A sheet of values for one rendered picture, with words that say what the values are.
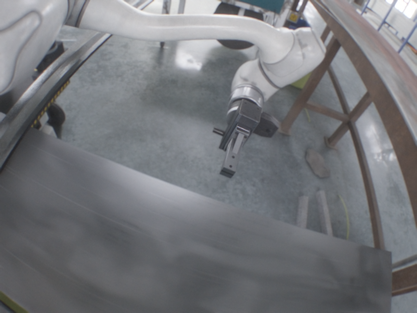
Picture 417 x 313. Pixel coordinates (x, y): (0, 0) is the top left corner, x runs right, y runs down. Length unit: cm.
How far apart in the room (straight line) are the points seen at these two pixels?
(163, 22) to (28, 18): 28
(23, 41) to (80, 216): 23
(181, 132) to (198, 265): 111
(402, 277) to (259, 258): 43
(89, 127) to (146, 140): 35
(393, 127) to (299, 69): 34
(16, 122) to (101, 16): 25
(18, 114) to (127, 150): 90
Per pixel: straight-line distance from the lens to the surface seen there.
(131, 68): 179
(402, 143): 72
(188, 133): 134
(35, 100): 46
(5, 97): 132
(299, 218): 127
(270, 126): 58
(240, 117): 49
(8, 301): 36
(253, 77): 62
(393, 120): 77
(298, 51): 56
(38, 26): 35
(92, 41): 59
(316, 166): 152
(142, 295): 29
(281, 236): 34
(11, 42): 32
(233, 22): 52
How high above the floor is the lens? 102
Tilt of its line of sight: 53 degrees down
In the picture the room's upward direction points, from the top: 19 degrees clockwise
